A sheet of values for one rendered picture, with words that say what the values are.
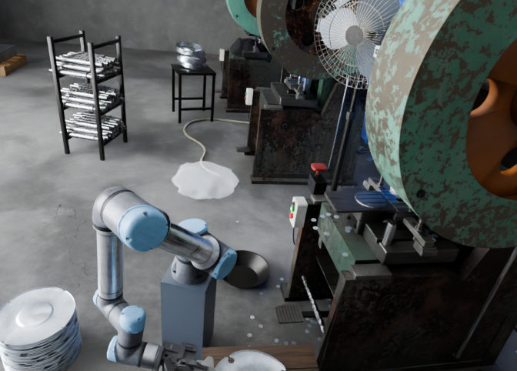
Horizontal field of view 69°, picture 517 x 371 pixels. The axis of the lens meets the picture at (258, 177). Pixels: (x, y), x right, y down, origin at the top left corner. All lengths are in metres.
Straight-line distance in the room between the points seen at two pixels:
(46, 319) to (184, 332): 0.54
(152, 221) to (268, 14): 1.80
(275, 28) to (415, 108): 1.80
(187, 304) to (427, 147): 1.07
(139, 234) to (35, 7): 7.39
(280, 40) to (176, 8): 5.35
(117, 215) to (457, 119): 0.84
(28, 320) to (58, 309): 0.11
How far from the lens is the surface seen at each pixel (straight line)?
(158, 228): 1.03
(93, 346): 1.97
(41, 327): 1.79
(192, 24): 7.82
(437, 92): 0.88
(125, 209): 1.02
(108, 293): 1.32
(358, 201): 1.52
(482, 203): 1.11
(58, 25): 8.16
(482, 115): 1.07
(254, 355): 1.43
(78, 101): 3.39
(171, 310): 1.63
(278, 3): 2.55
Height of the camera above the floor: 1.52
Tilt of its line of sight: 28 degrees down
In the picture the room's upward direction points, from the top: 7 degrees clockwise
